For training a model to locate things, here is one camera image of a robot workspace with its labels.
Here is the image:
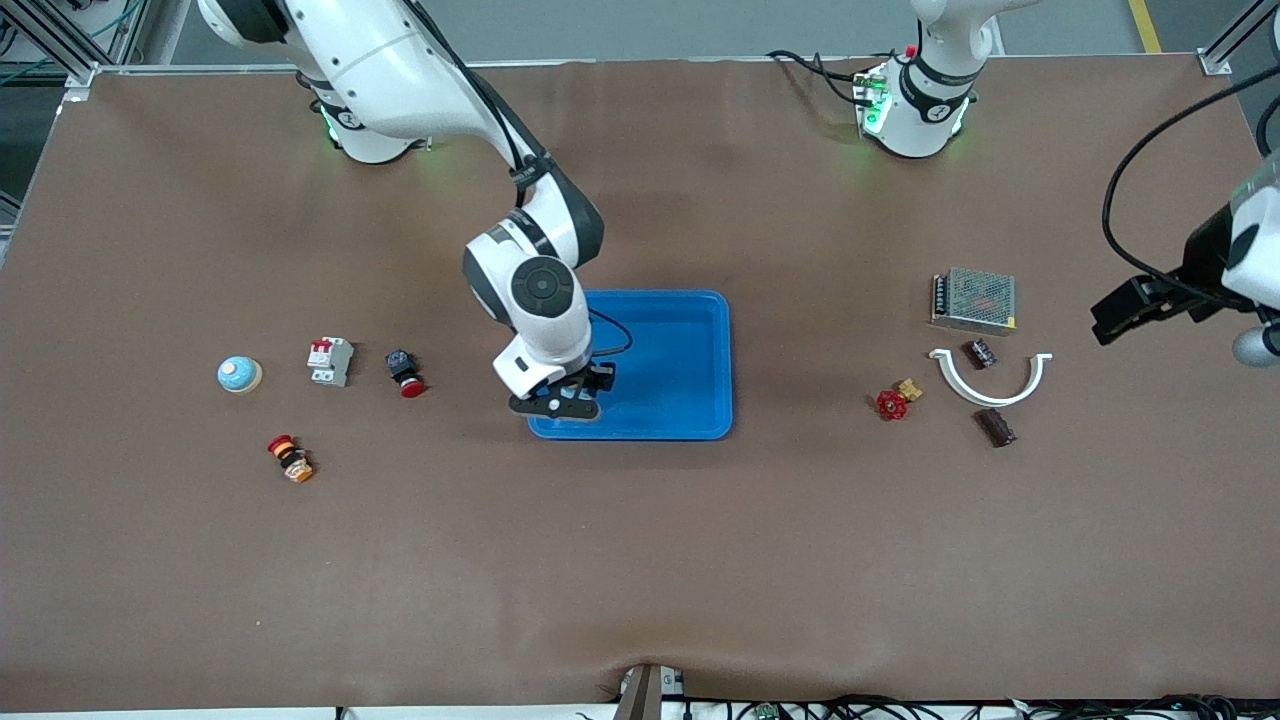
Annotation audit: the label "white curved plastic bracket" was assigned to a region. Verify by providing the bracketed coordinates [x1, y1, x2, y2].
[928, 348, 1054, 408]

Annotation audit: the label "green cable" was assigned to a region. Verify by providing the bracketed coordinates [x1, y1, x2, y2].
[0, 0, 143, 86]

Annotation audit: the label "white circuit breaker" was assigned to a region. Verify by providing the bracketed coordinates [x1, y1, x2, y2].
[306, 336, 355, 388]

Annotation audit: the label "aluminium frame profile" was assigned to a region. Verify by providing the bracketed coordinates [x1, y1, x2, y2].
[0, 0, 151, 91]
[1198, 0, 1280, 77]

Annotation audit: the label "brown table mat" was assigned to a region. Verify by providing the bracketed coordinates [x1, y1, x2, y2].
[0, 57, 1280, 713]

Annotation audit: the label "red black emergency stop button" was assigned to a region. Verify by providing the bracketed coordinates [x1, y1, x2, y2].
[385, 348, 426, 399]

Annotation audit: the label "black left base cables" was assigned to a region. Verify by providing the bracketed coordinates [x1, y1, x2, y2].
[768, 48, 881, 109]

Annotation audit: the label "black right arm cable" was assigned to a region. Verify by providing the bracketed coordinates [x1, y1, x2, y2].
[405, 0, 634, 358]

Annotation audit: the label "metal camera mount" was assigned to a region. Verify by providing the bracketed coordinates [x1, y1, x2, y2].
[612, 663, 688, 720]

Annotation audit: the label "blue plastic tray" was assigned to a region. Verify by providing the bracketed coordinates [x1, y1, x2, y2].
[527, 289, 734, 441]

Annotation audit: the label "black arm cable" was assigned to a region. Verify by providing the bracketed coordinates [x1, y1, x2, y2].
[405, 0, 634, 358]
[1102, 64, 1280, 303]

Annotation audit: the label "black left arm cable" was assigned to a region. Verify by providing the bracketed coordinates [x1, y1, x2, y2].
[1102, 64, 1280, 303]

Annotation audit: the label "red handle brass valve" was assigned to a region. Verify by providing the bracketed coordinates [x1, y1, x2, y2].
[876, 377, 924, 422]

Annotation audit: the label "black cable bundle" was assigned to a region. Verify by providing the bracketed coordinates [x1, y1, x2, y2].
[685, 693, 1241, 720]

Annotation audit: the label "red yellow push button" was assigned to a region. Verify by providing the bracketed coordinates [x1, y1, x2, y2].
[266, 434, 315, 485]

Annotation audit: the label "metal mesh power supply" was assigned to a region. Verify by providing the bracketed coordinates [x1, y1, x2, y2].
[930, 266, 1018, 337]

